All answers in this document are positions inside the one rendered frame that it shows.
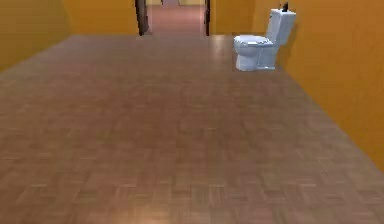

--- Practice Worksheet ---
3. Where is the white toilet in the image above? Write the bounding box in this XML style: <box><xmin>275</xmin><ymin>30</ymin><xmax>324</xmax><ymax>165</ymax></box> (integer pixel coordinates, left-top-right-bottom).
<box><xmin>232</xmin><ymin>8</ymin><xmax>297</xmax><ymax>72</ymax></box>

